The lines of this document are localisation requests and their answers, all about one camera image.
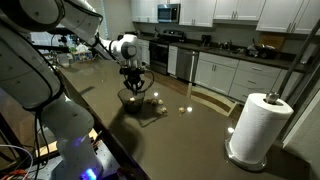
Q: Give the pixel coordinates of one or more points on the black pot on counter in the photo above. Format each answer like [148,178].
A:
[261,51]

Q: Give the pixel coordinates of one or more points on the black wire mesh basket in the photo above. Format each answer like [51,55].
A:
[131,102]

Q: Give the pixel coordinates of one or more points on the black kitchen stove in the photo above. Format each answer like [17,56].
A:
[159,49]

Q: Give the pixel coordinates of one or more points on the tissue box on counter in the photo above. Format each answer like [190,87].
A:
[82,54]

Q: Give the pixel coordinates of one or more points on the tan walnut on counter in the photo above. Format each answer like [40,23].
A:
[181,109]

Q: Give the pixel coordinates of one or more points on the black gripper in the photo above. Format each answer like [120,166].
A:
[132,77]

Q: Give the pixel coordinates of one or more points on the white lower cabinets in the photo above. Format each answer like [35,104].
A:
[230,76]

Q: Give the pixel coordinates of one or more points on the black dishwasher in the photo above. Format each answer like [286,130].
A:
[186,64]

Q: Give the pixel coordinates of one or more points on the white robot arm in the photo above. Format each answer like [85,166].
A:
[31,80]

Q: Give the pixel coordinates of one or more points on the paper towel holder base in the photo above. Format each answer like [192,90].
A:
[243,164]

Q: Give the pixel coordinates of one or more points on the tan walnut middle counter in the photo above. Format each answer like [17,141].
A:
[163,110]

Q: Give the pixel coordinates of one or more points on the white paper towel roll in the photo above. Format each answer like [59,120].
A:
[258,126]

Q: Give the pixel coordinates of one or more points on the white cabinets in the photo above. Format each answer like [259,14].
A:
[281,16]
[230,76]

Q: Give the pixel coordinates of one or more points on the white upper cabinets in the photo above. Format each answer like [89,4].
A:
[281,16]

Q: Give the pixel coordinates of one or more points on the stainless steel microwave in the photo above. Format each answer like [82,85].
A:
[168,13]

